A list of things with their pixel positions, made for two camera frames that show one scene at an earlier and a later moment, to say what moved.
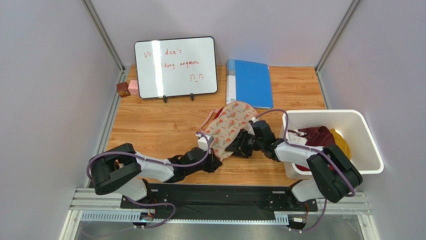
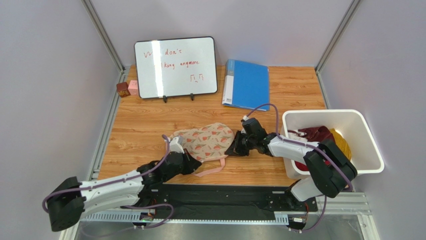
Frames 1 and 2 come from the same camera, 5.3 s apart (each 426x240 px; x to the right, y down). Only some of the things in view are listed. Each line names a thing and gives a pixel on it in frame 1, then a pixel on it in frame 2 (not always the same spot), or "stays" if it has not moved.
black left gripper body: [209, 165] to [171, 175]
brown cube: [123, 89] stays
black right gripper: [240, 146] stays
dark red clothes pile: [318, 136] stays
